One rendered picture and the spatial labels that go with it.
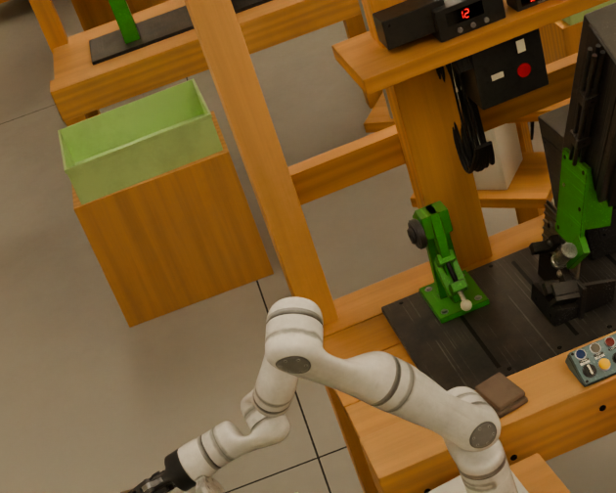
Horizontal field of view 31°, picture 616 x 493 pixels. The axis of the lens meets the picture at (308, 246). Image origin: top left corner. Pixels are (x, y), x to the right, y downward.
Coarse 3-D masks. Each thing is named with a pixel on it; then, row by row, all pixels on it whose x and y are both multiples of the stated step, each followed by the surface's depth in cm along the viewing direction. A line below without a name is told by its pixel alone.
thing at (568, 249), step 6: (564, 246) 246; (570, 246) 247; (558, 252) 249; (564, 252) 246; (570, 252) 246; (576, 252) 246; (552, 258) 252; (558, 258) 249; (564, 258) 247; (570, 258) 246; (552, 264) 252; (558, 264) 251; (564, 264) 250
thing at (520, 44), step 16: (528, 32) 248; (496, 48) 248; (512, 48) 249; (528, 48) 250; (480, 64) 249; (496, 64) 250; (512, 64) 251; (528, 64) 252; (544, 64) 253; (464, 80) 259; (480, 80) 251; (496, 80) 252; (512, 80) 253; (528, 80) 254; (544, 80) 255; (480, 96) 253; (496, 96) 254; (512, 96) 255
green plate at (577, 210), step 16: (560, 176) 250; (576, 176) 242; (592, 176) 240; (560, 192) 251; (576, 192) 243; (592, 192) 242; (560, 208) 252; (576, 208) 244; (592, 208) 244; (608, 208) 245; (560, 224) 253; (576, 224) 246; (592, 224) 246; (608, 224) 247
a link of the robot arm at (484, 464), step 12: (456, 396) 198; (468, 396) 197; (480, 396) 199; (456, 456) 203; (468, 456) 202; (480, 456) 201; (492, 456) 201; (504, 456) 202; (468, 468) 201; (480, 468) 200; (492, 468) 200
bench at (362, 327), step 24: (504, 240) 293; (528, 240) 290; (480, 264) 287; (384, 288) 290; (408, 288) 287; (360, 312) 284; (336, 336) 279; (360, 336) 276; (384, 336) 273; (408, 360) 263; (336, 408) 298; (360, 408) 254; (360, 432) 248; (360, 456) 308; (360, 480) 318
